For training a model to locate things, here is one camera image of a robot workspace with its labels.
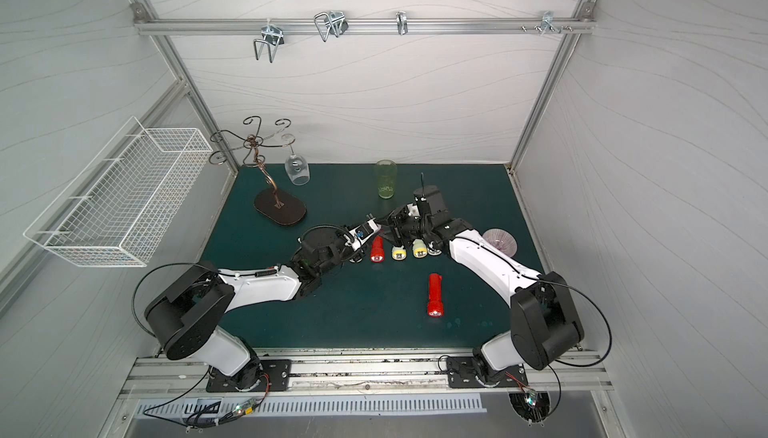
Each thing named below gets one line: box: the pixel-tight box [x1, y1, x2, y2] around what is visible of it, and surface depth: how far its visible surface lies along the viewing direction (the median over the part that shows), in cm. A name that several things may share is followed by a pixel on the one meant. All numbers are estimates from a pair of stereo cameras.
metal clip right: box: [539, 11, 563, 36], surface depth 78 cm
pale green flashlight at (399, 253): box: [392, 245, 407, 261], surface depth 95 cm
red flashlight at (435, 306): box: [427, 273, 444, 318], surface depth 86 cm
